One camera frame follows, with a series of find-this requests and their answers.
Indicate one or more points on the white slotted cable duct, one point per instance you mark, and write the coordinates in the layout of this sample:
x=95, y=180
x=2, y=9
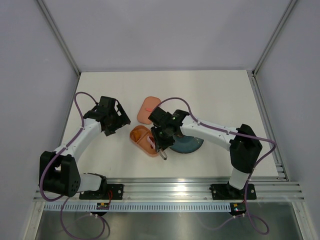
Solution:
x=140, y=207

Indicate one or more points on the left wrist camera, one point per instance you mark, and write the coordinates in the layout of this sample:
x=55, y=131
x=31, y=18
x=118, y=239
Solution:
x=108, y=103

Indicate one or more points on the left black base bracket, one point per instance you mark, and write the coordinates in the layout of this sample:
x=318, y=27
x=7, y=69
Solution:
x=113, y=191

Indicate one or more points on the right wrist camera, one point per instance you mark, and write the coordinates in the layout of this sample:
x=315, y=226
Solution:
x=158, y=116

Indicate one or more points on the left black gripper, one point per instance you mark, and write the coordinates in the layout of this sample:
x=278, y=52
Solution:
x=122, y=120

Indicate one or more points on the pink lunch box lid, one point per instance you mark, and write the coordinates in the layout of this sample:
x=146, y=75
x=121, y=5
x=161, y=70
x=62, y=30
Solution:
x=146, y=109

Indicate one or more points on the aluminium mounting rail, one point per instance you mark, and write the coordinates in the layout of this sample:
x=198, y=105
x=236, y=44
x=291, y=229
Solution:
x=197, y=189

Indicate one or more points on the black base bracket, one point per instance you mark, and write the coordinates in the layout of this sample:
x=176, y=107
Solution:
x=226, y=192
x=113, y=191

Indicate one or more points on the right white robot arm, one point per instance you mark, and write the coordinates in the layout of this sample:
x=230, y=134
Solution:
x=241, y=143

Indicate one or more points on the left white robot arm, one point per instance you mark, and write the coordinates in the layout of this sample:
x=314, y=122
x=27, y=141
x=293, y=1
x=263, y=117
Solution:
x=58, y=170

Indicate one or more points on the orange fried food piece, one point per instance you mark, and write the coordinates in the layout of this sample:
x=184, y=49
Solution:
x=136, y=135

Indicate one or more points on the right black base bracket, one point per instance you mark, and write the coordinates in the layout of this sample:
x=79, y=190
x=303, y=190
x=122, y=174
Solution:
x=226, y=192

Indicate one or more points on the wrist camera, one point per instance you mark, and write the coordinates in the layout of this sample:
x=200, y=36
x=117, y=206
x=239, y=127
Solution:
x=108, y=103
x=158, y=116

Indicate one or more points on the pink lunch box base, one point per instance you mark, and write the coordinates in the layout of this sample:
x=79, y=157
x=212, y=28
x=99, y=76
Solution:
x=147, y=142

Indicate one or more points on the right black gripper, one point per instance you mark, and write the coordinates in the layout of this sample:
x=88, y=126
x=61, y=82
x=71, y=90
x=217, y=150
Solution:
x=160, y=143

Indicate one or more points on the blue ceramic plate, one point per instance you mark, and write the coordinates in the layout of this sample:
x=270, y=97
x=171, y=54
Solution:
x=186, y=144

